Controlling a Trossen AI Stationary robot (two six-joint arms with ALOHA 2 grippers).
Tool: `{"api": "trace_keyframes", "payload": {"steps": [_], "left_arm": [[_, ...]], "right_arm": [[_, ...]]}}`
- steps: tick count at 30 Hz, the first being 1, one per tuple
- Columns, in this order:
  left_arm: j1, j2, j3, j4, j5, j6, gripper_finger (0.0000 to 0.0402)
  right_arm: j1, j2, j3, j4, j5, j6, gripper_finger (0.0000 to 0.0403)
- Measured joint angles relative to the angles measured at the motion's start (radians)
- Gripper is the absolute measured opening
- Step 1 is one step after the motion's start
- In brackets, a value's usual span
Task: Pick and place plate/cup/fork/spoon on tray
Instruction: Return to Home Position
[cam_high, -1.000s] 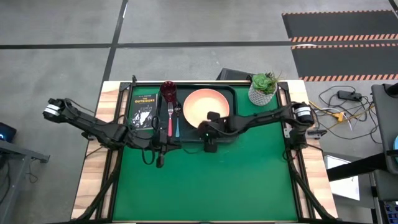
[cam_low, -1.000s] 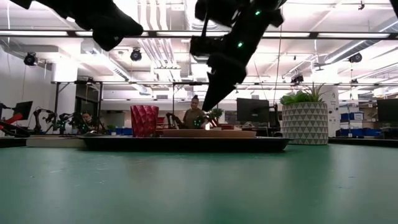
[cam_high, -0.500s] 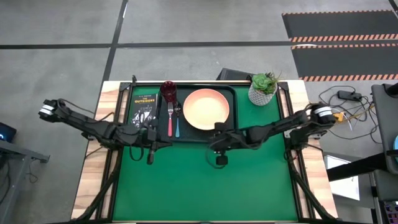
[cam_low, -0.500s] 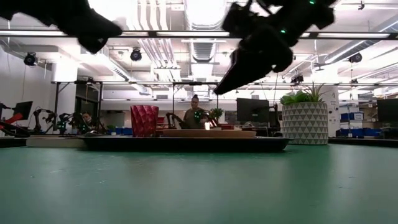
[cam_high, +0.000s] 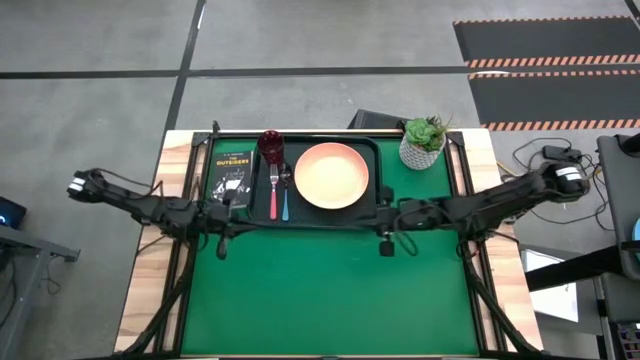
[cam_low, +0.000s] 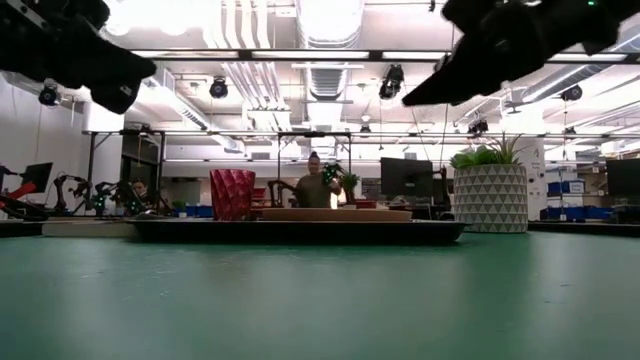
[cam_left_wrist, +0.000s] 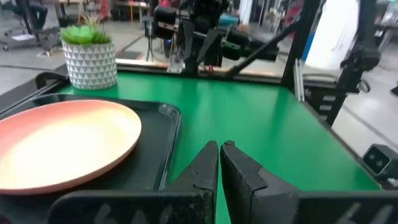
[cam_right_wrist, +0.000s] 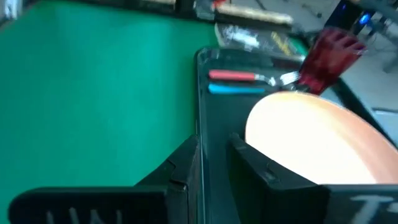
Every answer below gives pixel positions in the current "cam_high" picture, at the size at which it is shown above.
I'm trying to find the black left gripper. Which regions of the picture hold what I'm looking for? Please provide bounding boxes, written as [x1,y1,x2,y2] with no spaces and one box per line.
[198,187,264,239]

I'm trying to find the dark green plastic tray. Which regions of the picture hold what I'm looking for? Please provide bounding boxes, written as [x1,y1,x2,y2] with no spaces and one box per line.
[248,133,384,230]

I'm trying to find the fork with pink handle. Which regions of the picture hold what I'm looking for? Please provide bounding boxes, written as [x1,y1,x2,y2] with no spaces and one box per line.
[268,163,280,222]

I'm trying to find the black bar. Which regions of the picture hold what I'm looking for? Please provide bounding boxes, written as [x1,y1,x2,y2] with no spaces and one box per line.
[524,244,640,292]

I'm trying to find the black device with blue light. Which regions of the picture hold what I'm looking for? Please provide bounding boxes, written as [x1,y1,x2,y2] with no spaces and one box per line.
[0,195,27,230]

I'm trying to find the black paperback book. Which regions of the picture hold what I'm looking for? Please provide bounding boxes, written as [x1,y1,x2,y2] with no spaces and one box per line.
[209,150,255,210]

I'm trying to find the black cable tangle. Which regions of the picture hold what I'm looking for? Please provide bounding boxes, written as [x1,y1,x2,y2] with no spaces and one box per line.
[499,137,616,234]

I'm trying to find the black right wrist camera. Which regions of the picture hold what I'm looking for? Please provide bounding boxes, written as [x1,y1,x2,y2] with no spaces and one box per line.
[378,233,396,259]

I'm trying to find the green table mat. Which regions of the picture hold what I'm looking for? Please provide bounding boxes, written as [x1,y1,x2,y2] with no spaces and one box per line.
[180,137,480,357]

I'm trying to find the dark red cup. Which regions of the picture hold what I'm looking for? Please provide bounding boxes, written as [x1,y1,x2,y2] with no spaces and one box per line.
[257,129,286,166]

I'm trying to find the black metal table frame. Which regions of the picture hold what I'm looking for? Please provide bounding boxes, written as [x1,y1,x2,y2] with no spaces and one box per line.
[119,119,544,360]

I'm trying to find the orange plate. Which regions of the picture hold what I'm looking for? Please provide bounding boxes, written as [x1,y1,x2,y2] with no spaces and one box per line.
[293,142,371,211]

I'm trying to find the succulent in patterned white pot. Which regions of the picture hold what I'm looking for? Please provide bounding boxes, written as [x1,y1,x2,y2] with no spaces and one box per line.
[398,114,454,172]

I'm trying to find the white sheet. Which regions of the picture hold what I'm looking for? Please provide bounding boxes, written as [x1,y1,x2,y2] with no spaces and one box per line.
[519,249,580,324]

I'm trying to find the grey metal desk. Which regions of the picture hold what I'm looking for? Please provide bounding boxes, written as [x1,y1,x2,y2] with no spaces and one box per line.
[0,224,81,360]

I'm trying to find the black floor mat orange stripes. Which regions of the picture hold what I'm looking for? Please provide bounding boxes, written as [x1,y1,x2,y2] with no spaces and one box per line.
[467,69,640,132]
[452,15,640,70]

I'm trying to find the spoon with teal handle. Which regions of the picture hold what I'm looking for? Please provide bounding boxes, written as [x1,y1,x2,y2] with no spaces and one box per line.
[279,163,293,223]

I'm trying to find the black power adapter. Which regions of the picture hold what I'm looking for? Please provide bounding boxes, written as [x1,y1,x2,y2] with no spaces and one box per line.
[542,144,583,162]

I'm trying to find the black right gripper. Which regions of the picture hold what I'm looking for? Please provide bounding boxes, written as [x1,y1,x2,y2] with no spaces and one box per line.
[357,185,439,235]

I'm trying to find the black box behind table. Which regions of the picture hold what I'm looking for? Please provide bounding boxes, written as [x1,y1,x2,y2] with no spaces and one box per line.
[347,108,411,132]

